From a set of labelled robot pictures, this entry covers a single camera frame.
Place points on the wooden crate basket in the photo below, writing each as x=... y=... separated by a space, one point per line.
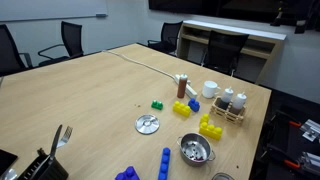
x=226 y=113

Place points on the brown sauce bottle white cap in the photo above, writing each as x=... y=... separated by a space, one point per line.
x=238 y=103

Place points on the green toy block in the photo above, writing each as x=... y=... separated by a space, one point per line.
x=157 y=105

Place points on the silver metal lid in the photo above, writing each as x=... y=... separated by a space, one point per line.
x=147 y=124

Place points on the small blue toy block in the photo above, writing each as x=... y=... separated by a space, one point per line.
x=194 y=105

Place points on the white mug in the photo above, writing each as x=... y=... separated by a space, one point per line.
x=210 y=89

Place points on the black office chair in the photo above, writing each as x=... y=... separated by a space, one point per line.
x=169 y=37
x=11 y=61
x=72 y=41
x=223 y=52

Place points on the long blue toy block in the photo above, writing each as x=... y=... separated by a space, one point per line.
x=164 y=164

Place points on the large yellow toy block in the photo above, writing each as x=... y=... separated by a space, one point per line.
x=207 y=129

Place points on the small steel pot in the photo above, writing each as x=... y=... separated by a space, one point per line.
x=195 y=150

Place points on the blue wide toy block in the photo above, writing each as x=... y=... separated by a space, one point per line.
x=128 y=174

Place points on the wooden sideboard shelf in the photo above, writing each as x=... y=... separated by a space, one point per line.
x=261 y=44

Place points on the black utensil holder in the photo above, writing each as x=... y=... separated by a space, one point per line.
x=44 y=169

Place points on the whiteboard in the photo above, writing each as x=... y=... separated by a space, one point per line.
x=20 y=10

